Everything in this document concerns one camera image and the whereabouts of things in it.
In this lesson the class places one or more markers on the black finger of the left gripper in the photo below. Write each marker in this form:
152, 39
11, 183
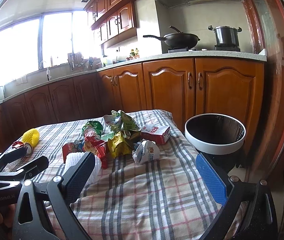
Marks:
32, 168
9, 157

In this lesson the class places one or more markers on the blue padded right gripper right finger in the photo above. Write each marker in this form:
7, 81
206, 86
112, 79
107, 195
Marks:
259, 222

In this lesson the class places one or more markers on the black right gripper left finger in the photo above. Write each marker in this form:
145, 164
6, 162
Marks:
31, 220

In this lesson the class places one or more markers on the red blue snack bag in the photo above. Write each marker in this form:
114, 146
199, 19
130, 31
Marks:
72, 147

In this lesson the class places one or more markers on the red snack wrapper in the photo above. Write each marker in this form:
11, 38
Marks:
93, 143

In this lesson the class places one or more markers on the green snack bag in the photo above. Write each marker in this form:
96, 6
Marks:
93, 129

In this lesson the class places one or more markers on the yellow snack bag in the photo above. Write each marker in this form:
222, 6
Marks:
119, 145

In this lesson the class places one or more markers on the green drink pouch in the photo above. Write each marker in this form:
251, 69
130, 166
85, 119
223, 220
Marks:
119, 121

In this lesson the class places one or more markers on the white paper wrapper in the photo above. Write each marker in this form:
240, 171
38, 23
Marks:
145, 151

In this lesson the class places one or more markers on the red white milk carton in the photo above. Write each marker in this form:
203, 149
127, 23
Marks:
157, 134

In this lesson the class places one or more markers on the black white-rimmed trash bin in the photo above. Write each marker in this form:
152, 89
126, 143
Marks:
220, 136

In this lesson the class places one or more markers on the wooden lower kitchen cabinets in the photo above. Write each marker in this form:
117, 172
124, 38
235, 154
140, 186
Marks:
185, 86

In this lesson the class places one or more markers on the wooden kitchen cabinets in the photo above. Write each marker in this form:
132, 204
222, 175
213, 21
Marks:
185, 86
114, 21

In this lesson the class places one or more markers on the wooden upper kitchen cabinets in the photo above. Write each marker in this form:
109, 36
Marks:
114, 21

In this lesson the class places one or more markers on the knife block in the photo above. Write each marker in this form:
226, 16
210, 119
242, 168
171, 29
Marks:
75, 61

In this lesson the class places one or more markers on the condiment bottles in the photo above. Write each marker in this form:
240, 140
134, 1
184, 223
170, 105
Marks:
134, 54

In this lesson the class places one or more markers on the gas stove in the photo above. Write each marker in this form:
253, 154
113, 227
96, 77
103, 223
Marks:
220, 48

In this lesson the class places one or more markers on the steel stock pot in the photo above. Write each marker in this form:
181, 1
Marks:
226, 36

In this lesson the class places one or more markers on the black wok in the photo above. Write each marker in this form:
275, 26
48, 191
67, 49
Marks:
178, 40

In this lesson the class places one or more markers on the wooden glass sliding door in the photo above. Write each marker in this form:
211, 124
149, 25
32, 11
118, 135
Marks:
266, 26

